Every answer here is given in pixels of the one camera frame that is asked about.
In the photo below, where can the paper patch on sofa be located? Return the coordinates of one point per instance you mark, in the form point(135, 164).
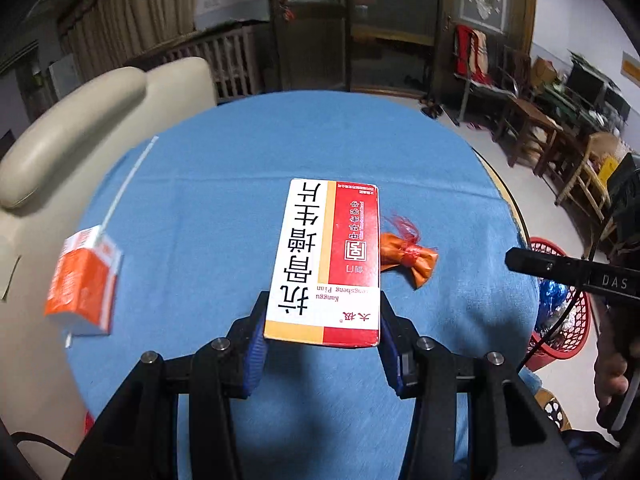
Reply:
point(7, 280)

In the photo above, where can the brown cardboard box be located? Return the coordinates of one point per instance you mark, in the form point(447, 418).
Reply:
point(542, 72)

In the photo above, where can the red plastic basket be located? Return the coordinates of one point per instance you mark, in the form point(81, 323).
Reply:
point(550, 350)

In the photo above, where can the person's right hand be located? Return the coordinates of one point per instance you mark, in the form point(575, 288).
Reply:
point(611, 365)

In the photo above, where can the metal frame chair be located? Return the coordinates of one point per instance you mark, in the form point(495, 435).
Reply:
point(475, 92)

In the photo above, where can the pair of dark shoes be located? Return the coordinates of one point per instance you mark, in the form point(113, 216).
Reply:
point(432, 109)

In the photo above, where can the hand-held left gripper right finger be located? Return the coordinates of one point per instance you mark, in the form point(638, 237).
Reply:
point(395, 360)

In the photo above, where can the beige curtains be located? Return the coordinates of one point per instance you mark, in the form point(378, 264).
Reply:
point(135, 15)

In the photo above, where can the blue plastic bag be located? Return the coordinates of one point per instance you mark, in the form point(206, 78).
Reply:
point(550, 292)

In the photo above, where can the red and beige cloth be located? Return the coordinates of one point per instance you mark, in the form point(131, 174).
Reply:
point(472, 52)

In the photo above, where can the standing air conditioner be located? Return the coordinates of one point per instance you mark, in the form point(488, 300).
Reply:
point(62, 77)

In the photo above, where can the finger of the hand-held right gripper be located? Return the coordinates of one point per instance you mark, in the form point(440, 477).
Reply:
point(545, 264)

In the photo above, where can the dark wooden stool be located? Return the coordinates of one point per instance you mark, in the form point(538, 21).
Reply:
point(530, 115)

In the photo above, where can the yellow cardboard box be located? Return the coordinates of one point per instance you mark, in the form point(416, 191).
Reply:
point(612, 167)

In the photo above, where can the beige leather sofa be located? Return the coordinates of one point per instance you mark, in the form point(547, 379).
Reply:
point(75, 125)

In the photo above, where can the orange and white box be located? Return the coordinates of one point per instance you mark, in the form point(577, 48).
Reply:
point(82, 285)

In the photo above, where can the red door tassel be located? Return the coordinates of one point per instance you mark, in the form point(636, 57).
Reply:
point(286, 10)

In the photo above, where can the red and white medicine box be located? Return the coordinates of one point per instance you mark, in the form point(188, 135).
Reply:
point(325, 260)

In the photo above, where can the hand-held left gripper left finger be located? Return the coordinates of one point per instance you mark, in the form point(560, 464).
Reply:
point(257, 355)

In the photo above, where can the computer monitor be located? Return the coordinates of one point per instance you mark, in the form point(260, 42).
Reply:
point(582, 82)

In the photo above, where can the orange wall sign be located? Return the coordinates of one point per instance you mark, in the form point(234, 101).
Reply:
point(631, 67)

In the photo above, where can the orange plastic bag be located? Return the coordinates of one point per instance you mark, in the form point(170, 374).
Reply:
point(407, 257)

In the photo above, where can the wicker chair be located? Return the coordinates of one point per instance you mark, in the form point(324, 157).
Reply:
point(590, 160)

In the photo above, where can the wooden door with red tassel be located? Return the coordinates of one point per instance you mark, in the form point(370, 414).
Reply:
point(305, 45)

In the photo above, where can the soccer print cushion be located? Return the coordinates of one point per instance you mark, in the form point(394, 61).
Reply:
point(552, 407)

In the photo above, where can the round wooden table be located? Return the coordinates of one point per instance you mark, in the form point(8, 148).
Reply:
point(505, 195)

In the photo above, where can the thin white stick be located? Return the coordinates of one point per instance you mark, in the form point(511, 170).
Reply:
point(125, 180)

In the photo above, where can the wooden glass panel door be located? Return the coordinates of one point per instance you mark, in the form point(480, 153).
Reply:
point(480, 0)

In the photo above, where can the person's leg in jeans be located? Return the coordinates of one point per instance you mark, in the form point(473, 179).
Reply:
point(590, 455)

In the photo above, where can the wooden crib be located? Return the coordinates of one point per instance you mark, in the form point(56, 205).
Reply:
point(220, 65)

